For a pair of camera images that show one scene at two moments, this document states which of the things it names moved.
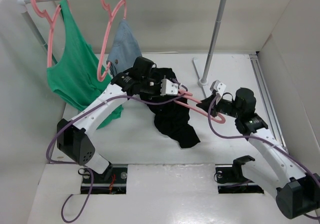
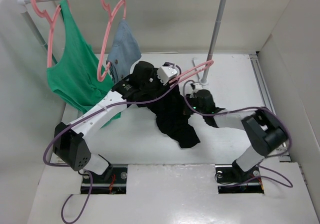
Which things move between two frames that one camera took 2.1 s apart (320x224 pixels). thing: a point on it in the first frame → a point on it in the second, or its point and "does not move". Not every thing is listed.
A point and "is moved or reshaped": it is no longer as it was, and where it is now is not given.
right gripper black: (206, 101) → (191, 97)
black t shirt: (169, 107) is moved or reshaped
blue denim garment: (124, 50) does not move
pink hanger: (185, 96) is moved or reshaped
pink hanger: (45, 14) does not move
